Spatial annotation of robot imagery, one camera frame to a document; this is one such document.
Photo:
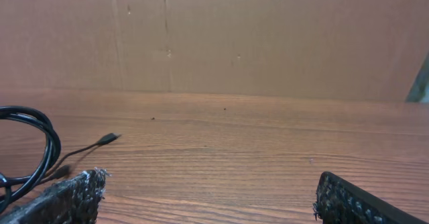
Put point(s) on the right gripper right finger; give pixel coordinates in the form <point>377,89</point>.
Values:
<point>341,202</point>

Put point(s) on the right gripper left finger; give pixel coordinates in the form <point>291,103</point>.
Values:
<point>72,201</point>

